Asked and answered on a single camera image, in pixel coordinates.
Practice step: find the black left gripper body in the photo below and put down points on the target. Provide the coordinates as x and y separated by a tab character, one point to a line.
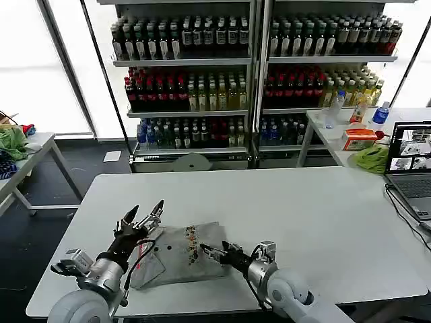
126	244

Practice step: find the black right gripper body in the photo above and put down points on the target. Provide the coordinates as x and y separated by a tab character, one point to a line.
237	259

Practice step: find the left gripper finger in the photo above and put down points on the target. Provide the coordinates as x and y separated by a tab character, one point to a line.
151	223
127	222

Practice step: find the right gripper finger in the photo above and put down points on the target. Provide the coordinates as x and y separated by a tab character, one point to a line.
231	248
213	255

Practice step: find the grey printed t-shirt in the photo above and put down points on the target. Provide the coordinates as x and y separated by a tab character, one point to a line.
178	262

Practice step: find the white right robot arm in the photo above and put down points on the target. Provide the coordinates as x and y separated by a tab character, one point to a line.
286	289

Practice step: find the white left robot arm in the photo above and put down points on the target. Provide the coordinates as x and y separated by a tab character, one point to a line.
97	279

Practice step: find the white paper sheet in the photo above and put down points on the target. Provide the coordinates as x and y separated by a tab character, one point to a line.
112	156

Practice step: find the white round disc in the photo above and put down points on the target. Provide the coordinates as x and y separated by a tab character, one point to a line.
192	163

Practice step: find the white side table with clothes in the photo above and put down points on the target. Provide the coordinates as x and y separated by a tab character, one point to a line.
37	148

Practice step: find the blue striped cloth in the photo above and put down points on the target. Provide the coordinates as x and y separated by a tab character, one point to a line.
6	166

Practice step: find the red cloth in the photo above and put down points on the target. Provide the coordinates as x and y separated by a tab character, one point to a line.
29	129

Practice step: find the green crumpled garment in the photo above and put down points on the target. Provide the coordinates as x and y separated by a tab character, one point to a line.
11	141

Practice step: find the white side table with goods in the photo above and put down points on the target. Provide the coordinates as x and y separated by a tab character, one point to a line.
336	138

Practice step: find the thin black pole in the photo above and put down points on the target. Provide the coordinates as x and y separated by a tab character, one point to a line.
104	70

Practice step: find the brown cardboard box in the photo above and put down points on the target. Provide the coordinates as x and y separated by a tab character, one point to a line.
6	118

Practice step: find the green cloth bundle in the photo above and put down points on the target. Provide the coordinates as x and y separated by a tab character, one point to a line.
372	159

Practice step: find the orange tissue box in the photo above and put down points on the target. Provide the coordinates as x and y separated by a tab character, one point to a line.
358	139

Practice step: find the metal shelf with bottles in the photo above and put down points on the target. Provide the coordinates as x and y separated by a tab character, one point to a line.
330	59
188	60

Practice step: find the clear plastic water bottle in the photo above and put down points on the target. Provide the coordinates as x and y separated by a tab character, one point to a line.
333	111

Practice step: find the orange juice bottle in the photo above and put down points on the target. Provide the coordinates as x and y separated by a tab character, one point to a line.
358	112

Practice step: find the small red object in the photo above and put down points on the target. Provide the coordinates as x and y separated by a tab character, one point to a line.
380	135

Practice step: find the grey laptop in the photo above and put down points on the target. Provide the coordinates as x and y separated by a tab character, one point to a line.
410	188

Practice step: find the blue label water bottle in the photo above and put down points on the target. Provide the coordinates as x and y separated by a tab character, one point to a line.
381	115

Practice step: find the grey window frame post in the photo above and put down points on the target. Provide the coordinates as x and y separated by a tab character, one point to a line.
67	64

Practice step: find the dark window frame post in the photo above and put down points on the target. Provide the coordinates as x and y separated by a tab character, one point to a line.
409	70

